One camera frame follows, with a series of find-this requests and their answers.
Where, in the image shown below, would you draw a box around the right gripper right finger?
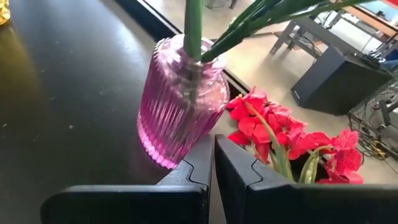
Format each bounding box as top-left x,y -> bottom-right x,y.
214,134 -> 398,224

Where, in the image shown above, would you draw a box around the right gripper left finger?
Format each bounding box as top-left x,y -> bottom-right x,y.
39,134 -> 214,224

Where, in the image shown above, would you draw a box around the red flower bunch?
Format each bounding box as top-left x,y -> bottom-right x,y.
225,86 -> 364,185

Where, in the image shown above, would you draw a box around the purple ribbed glass vase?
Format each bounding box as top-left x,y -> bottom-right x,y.
136,33 -> 231,170

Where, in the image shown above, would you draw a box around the yellow glass vase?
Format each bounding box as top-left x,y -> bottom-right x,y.
0,0 -> 11,26

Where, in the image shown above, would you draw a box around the black computer tower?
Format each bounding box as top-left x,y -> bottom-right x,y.
290,45 -> 393,116

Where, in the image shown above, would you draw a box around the wooden worktable grey legs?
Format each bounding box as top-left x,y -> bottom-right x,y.
269,4 -> 398,58

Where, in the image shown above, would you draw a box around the floor cable tangle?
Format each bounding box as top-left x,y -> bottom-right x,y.
346,90 -> 398,164

